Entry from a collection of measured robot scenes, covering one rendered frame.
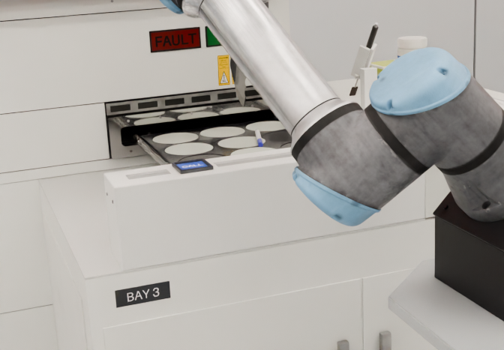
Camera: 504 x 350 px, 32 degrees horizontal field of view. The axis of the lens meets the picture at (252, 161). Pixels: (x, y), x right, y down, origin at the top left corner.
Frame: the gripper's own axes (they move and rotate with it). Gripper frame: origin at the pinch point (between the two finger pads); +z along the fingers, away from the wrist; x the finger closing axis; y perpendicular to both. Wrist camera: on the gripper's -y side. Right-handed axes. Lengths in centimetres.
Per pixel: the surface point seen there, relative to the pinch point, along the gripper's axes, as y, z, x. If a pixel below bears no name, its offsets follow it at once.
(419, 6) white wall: 203, 3, -82
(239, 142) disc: -1.1, 8.6, 4.2
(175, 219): -47, 9, 16
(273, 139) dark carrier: 0.4, 8.7, -3.1
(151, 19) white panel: 16.4, -16.5, 21.8
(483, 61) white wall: 213, 31, -113
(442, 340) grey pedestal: -80, 17, -19
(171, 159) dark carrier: -11.8, 8.6, 18.2
